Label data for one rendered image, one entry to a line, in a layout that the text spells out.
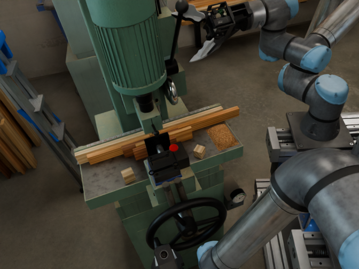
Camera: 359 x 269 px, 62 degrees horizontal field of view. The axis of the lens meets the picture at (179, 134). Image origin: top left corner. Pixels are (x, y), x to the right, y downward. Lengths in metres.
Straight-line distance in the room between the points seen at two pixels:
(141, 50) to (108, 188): 0.50
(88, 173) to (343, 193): 0.88
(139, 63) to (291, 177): 0.52
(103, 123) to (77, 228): 0.90
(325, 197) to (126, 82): 0.62
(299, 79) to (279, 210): 0.74
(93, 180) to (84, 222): 1.05
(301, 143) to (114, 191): 0.75
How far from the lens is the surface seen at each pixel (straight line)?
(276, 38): 0.97
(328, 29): 0.98
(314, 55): 0.91
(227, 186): 1.36
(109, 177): 1.11
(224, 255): 0.73
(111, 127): 1.45
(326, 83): 1.22
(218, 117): 1.20
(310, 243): 1.12
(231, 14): 0.86
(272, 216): 0.61
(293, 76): 1.26
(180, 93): 1.26
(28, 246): 2.25
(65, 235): 2.16
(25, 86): 1.90
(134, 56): 0.85
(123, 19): 0.80
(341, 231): 0.48
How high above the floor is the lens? 1.74
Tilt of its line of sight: 45 degrees down
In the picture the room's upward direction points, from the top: 9 degrees counter-clockwise
